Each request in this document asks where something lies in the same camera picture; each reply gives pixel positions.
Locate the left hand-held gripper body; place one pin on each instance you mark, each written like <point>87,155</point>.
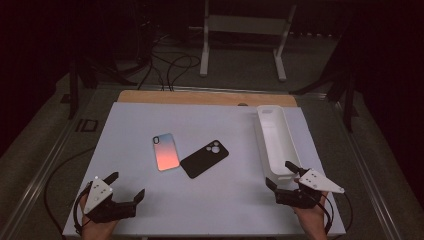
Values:
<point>110,210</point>

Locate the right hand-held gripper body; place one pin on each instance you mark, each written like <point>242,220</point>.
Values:
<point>296,198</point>

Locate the white plastic bin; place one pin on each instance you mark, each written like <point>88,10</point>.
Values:
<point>278,140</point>

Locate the pink blue gradient phone case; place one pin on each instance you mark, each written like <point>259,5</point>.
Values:
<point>165,153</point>

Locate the black phone case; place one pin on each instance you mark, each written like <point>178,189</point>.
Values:
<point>200,161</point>

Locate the person's left hand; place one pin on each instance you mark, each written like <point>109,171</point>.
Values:
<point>96,230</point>

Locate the person's right hand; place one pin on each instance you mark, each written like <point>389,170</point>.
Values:
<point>311,223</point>

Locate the white table cover sheet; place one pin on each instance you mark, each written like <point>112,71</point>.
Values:
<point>216,206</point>

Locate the black tripod stand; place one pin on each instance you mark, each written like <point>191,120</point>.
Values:
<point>73,96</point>
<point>348,106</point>

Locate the metal floor rail frame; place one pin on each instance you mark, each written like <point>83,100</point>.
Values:
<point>213,89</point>

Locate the white metal stand frame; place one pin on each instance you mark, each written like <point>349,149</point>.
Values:
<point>246,25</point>

